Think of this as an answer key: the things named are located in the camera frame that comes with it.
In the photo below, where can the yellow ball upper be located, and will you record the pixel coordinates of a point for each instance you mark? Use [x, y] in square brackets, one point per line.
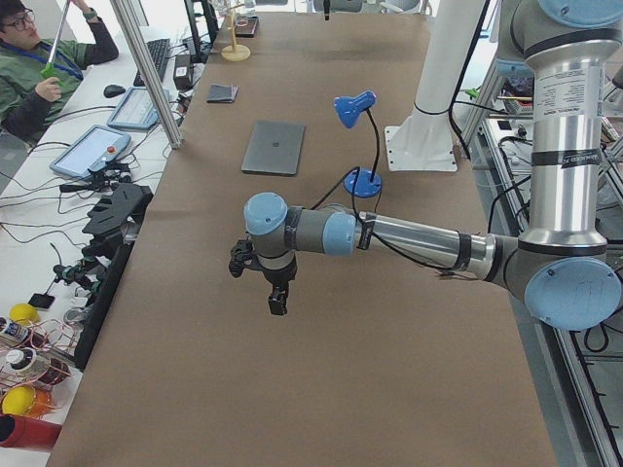
[24, 313]

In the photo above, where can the black power adapter box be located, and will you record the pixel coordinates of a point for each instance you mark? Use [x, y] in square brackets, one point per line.
[183, 72]

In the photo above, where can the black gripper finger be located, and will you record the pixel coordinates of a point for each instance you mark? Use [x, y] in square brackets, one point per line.
[326, 9]

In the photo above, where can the person in green jacket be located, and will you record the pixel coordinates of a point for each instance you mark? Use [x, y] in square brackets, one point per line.
[38, 76]

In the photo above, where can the copper wire bottle rack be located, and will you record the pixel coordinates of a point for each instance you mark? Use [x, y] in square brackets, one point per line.
[27, 358]

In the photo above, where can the yellow ball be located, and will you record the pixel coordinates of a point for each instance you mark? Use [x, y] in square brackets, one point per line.
[24, 313]
[18, 400]

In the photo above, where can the black computer mouse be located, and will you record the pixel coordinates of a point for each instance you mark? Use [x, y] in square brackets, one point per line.
[111, 91]

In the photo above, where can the folded grey cloth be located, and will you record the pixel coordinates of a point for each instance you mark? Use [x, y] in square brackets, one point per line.
[222, 93]

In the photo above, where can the teach pendant tablet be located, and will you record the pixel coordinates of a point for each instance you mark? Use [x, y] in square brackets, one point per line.
[91, 152]
[135, 112]

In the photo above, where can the blue desk lamp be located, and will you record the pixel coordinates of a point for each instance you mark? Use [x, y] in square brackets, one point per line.
[365, 182]

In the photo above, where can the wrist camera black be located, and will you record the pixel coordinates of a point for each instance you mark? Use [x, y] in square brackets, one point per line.
[242, 257]

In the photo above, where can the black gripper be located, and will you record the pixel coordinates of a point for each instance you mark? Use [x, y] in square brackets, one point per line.
[278, 277]

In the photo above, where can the red cylinder container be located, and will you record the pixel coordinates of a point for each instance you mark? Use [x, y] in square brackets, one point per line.
[21, 432]

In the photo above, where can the black tray with frame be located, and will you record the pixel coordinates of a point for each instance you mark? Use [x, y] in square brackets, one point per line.
[246, 27]

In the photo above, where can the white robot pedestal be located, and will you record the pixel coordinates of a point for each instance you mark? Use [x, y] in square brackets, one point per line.
[424, 142]

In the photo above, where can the grey laptop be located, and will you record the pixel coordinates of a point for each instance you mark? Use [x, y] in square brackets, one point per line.
[274, 148]

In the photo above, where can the black keyboard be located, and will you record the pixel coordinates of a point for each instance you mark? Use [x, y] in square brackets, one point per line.
[158, 51]

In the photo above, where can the near teach pendant tablet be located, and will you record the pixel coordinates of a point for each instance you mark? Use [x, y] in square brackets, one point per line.
[91, 152]

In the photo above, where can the wooden mug tree stand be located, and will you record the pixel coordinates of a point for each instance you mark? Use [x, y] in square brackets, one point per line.
[226, 43]

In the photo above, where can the black plastic bracket stack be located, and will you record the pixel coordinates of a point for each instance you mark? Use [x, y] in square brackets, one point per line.
[106, 218]

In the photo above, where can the far teach pendant tablet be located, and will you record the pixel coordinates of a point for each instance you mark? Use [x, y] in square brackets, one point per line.
[135, 112]

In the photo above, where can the yellow ball lower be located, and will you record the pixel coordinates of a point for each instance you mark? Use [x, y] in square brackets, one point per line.
[18, 400]

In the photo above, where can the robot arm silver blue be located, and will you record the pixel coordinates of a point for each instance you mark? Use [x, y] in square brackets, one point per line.
[557, 266]

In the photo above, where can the aluminium frame post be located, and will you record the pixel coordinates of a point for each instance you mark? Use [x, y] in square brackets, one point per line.
[128, 22]

